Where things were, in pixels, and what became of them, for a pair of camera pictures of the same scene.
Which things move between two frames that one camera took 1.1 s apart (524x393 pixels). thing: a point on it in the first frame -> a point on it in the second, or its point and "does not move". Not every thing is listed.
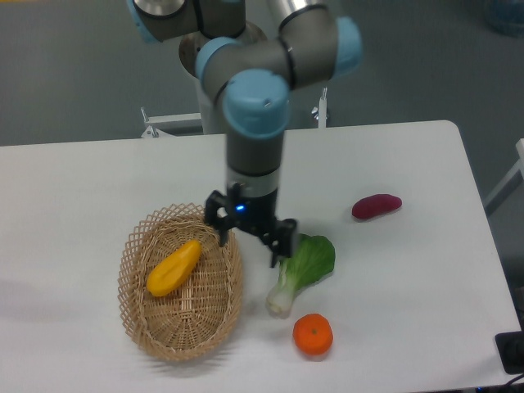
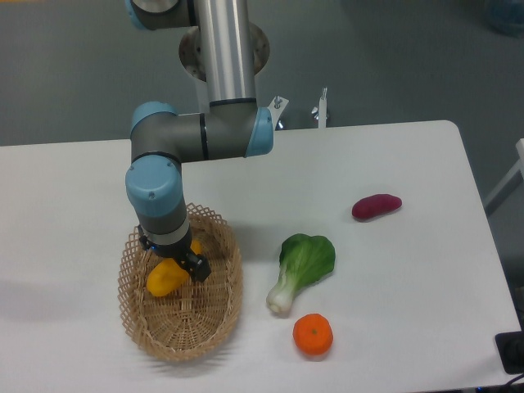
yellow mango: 174,269 does not move
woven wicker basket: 198,315 does not move
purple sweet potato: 376,205 does not move
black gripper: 252,214 -> 195,264
